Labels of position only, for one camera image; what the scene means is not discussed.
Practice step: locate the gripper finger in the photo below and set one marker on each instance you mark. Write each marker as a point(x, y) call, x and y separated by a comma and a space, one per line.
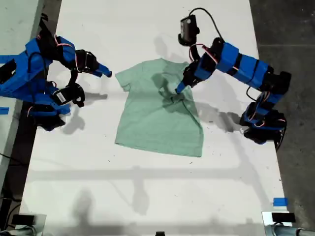
point(180, 87)
point(98, 73)
point(185, 89)
point(104, 69)

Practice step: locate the pale green T-shirt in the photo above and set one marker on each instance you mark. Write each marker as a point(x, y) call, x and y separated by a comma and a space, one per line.
point(152, 127)

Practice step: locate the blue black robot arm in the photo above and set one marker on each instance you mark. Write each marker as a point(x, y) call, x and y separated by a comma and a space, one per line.
point(243, 66)
point(17, 81)

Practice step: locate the long blue tape strip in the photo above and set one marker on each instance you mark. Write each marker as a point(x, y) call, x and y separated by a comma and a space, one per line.
point(6, 59)

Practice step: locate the pale grey side table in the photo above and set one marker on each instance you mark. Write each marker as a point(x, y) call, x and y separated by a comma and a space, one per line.
point(14, 24)

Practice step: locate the small black block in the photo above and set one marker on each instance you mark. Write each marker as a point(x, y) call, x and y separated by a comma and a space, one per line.
point(160, 234)

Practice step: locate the silver metal plate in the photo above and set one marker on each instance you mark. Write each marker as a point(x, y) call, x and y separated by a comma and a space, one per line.
point(40, 226)
point(267, 218)

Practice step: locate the small black box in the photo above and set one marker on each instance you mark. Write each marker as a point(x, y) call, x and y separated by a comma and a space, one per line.
point(23, 219)
point(283, 217)

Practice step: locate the grey tube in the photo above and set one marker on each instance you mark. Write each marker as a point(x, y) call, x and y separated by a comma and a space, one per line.
point(24, 232)
point(290, 231)

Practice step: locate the black camera stalk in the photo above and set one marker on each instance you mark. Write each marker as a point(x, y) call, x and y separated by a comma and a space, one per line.
point(73, 79)
point(192, 52)

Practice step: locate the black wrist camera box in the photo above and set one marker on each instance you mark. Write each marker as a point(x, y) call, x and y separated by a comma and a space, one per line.
point(188, 27)
point(70, 94)

